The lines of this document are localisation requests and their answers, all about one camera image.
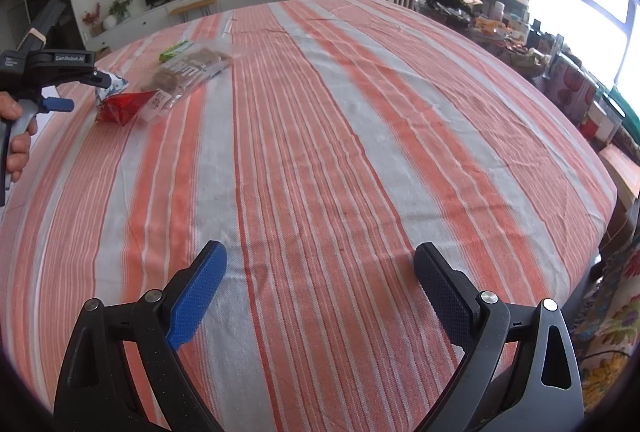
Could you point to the green snack packet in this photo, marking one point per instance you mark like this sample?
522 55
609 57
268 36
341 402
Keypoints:
175 51

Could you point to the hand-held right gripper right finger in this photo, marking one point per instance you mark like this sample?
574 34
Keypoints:
445 302

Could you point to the red flowers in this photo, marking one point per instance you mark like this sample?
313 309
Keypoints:
92 17

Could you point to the red triangular snack packet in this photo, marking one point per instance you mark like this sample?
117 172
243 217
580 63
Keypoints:
122 107

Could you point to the patterned floral blanket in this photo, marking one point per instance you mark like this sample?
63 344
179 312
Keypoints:
612 312

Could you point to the red white printed box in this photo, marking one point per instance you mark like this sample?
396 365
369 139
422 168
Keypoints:
570 85

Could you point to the person's left hand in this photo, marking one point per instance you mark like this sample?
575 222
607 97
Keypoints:
22 147

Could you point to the cluttered table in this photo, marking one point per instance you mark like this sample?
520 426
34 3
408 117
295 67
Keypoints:
490 27

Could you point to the red cup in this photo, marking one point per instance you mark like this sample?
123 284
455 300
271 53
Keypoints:
595 125

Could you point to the blue white snack packet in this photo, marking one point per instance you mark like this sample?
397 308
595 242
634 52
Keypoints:
117 85

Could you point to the green cloth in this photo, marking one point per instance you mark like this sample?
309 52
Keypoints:
622 112

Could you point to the brown cake packet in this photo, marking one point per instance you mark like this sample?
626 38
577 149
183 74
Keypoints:
185 70

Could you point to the clear plastic strip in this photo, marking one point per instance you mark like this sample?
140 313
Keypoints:
228 25

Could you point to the plant in white vase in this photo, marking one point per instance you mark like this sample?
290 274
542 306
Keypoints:
119 10

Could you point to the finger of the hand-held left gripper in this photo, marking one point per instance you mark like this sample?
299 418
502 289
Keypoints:
102 81
60 104

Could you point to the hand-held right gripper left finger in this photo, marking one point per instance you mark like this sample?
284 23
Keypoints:
195 297

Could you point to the orange striped cloth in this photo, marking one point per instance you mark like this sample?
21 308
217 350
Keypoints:
325 162

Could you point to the wooden stool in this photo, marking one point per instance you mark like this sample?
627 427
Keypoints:
192 4

